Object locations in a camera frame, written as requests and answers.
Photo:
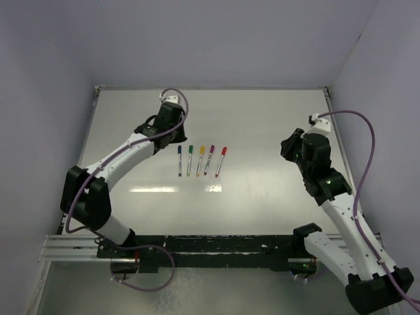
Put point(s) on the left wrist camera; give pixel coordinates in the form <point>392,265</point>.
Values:
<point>174,98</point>

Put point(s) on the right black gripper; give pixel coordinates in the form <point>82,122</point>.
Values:
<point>288,144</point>

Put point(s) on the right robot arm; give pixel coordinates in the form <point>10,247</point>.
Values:
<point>372,280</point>

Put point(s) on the red pen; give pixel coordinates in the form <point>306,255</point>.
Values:
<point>219,165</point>

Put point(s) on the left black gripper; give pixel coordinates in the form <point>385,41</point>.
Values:
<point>182,137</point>

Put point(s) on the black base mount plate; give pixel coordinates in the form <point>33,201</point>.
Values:
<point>274,252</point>

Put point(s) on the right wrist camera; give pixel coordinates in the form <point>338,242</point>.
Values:
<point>318,125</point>

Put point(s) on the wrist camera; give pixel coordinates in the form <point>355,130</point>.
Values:
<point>318,125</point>
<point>174,98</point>

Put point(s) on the blue pen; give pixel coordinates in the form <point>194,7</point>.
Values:
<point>179,164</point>

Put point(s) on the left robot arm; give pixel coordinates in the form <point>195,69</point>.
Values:
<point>86,193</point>

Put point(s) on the green pen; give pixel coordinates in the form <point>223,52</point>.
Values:
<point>189,165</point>

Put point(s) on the yellow pen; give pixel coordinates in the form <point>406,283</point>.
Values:
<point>200,160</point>

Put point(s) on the aluminium rail frame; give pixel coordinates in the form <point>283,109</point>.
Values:
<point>67,248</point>

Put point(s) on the purple pen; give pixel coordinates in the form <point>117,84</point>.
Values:
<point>208,162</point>

